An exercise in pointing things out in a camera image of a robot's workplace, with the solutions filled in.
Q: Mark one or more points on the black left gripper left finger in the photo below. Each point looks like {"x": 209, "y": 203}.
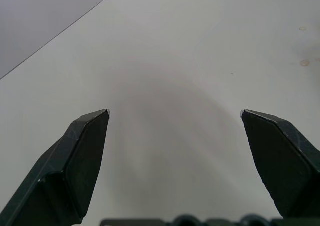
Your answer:
{"x": 75, "y": 161}

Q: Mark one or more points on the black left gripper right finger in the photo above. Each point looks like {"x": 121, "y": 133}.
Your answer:
{"x": 282, "y": 161}

